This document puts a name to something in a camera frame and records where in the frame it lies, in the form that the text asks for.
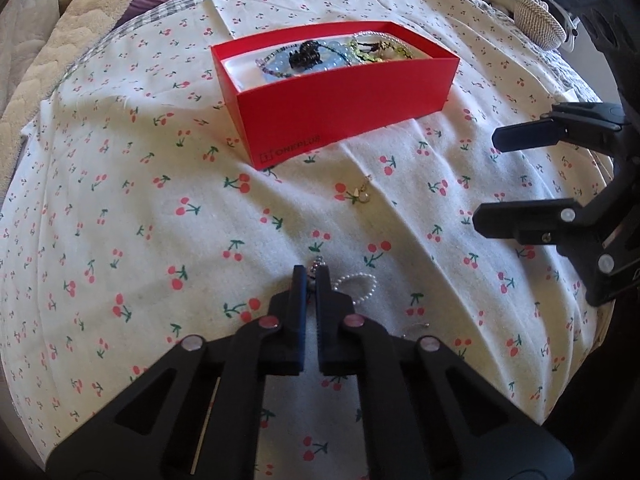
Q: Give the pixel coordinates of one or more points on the black hair claw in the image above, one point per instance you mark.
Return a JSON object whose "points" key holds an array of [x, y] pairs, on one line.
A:
{"points": [[302, 55]]}

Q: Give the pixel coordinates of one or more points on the small gold charm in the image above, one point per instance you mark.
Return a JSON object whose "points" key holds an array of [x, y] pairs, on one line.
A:
{"points": [[362, 192]]}

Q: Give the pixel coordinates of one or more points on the woven basket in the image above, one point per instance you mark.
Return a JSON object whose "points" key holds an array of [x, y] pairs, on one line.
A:
{"points": [[537, 17]]}

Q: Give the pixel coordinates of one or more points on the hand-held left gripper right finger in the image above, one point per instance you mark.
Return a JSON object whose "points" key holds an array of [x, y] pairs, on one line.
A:
{"points": [[325, 320]]}

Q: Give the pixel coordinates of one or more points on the beige fleece blanket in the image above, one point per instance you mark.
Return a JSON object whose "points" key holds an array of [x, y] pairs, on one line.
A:
{"points": [[45, 60]]}

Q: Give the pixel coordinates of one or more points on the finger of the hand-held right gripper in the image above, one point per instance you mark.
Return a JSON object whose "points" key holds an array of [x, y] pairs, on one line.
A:
{"points": [[520, 222], [530, 135]]}

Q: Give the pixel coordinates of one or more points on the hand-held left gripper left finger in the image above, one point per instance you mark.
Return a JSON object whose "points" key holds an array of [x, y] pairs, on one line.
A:
{"points": [[299, 320]]}

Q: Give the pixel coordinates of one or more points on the red cardboard box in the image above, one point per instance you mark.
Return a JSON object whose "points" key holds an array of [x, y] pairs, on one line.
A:
{"points": [[350, 100]]}

